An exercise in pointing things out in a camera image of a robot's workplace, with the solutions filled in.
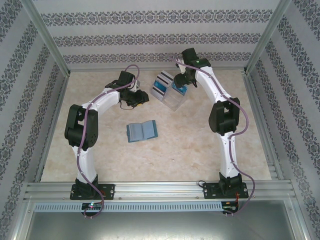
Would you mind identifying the blue VIP card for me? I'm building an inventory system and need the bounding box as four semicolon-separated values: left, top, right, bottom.
170;83;189;96

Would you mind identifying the clear acrylic card stand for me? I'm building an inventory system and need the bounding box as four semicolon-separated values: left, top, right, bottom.
149;71;189;111

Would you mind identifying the teal leather card holder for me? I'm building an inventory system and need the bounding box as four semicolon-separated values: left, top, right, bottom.
126;119;159;144

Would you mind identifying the light blue plastic card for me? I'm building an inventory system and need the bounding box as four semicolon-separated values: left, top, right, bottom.
153;80;169;93

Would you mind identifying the small black circuit board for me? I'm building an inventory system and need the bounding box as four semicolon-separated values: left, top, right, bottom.
222;204;240;214
81;202;104;211

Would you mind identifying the grey metal panel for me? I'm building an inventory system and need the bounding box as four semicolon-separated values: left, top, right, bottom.
14;211;310;240

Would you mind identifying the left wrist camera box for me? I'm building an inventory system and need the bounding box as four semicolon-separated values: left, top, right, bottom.
130;78;142;92

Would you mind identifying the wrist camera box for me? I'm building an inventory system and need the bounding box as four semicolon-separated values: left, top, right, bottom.
174;59;188;75
130;78;142;92

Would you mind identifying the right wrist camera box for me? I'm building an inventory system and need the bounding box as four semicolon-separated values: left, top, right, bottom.
174;59;188;75

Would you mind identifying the purple cable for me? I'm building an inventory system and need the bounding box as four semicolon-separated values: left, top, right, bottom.
167;53;256;217
77;64;141;220

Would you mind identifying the aluminium side rail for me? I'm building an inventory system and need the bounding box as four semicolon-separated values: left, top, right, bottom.
241;71;286;181
33;73;71;183

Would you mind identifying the aluminium frame post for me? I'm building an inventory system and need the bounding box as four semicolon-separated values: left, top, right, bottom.
19;0;71;77
242;0;294;75

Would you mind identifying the aluminium mounting rail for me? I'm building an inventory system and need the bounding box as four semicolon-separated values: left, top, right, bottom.
23;181;297;201

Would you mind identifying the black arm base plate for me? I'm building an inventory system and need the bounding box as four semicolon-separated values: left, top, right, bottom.
202;182;250;200
69;183;116;201

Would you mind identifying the slotted grey cable duct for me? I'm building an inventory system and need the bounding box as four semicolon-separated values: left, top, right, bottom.
33;201;224;213

